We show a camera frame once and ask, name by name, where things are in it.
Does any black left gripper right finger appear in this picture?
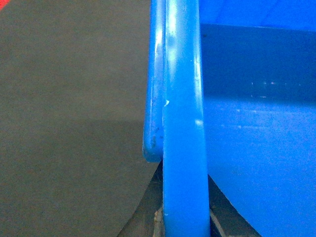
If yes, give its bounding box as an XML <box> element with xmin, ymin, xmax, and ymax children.
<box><xmin>208</xmin><ymin>176</ymin><xmax>260</xmax><ymax>237</ymax></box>

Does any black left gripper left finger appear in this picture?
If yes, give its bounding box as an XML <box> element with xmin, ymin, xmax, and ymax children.
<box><xmin>118</xmin><ymin>162</ymin><xmax>165</xmax><ymax>237</ymax></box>

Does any large blue plastic crate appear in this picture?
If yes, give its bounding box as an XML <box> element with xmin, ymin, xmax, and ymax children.
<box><xmin>143</xmin><ymin>0</ymin><xmax>316</xmax><ymax>237</ymax></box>

